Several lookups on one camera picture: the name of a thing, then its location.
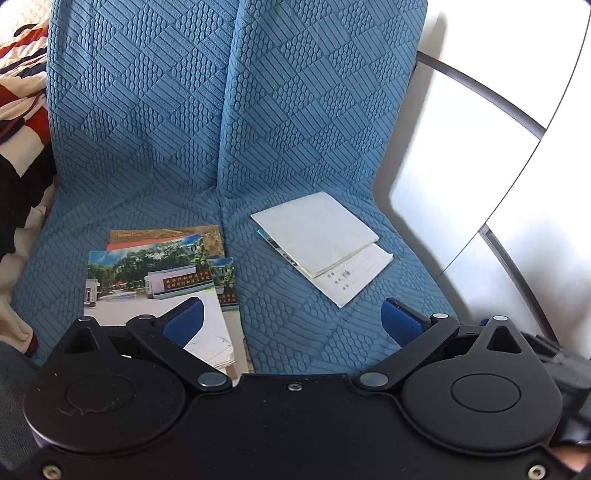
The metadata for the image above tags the red black white striped blanket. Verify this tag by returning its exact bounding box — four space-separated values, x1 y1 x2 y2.
0 21 59 357

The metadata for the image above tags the white cabinet door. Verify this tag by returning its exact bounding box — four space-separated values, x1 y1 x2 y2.
478 106 591 352

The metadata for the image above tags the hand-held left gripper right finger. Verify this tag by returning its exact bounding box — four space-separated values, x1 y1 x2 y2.
353 296 526 392

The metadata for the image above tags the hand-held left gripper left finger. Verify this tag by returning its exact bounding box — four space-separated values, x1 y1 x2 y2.
62 296 233 393

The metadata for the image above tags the white cover notebook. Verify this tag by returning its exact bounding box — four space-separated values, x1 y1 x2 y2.
250 191 380 279

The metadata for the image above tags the person's grey trouser leg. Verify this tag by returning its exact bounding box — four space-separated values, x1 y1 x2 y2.
0 340 38 462

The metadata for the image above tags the blue quilted sofa cushion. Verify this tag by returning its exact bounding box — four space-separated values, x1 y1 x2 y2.
216 0 459 376
11 0 256 376

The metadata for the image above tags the tan painting cover book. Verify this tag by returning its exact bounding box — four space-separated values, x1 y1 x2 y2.
107 224 226 259

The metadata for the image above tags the silver metal rail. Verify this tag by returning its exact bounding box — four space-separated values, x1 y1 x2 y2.
414 50 546 140

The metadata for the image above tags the orange and white book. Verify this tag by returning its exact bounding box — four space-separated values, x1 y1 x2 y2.
106 233 205 254

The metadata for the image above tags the white textured pillow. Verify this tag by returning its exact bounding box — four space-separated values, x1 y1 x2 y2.
0 0 51 29

